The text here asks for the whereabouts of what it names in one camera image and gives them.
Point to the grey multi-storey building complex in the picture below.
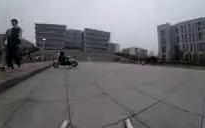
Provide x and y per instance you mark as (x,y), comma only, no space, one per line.
(73,40)

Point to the pale office building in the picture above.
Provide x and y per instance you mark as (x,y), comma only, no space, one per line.
(190,38)

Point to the low distant building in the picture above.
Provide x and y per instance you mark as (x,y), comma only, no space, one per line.
(135,52)

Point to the grey concrete slab pavement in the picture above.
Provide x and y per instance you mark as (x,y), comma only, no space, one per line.
(110,96)

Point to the robot's own part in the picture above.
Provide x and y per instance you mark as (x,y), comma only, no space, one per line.
(63,124)
(128,123)

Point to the raised reddish kerb platform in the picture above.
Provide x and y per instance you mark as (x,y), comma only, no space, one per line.
(13,75)

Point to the person on scooter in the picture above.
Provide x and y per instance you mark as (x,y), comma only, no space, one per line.
(64,60)

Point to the street lamp pole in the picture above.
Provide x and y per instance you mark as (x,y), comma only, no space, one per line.
(43,48)

